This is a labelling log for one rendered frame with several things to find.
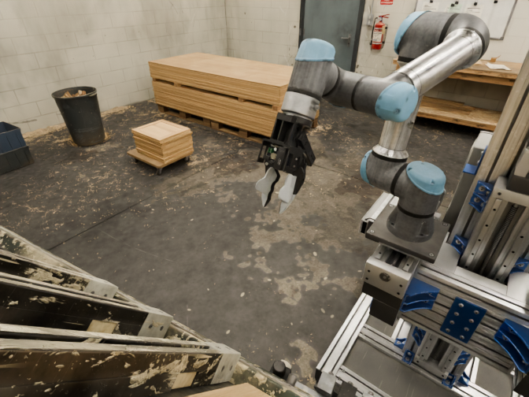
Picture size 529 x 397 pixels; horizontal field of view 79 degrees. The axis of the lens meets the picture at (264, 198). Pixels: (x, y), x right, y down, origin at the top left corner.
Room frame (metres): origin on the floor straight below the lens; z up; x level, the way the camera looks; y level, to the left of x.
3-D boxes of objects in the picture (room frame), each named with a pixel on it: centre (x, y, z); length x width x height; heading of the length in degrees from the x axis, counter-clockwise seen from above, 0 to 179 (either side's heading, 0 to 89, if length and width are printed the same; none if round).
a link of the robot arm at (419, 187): (0.87, -0.50, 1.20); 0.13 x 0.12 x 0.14; 40
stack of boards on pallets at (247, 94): (4.87, 0.49, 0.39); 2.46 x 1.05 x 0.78; 53
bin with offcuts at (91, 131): (4.03, 2.36, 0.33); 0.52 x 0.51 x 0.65; 53
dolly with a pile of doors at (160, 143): (3.40, 1.22, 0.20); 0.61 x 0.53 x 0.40; 53
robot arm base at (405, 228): (0.87, -0.50, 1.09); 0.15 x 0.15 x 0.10
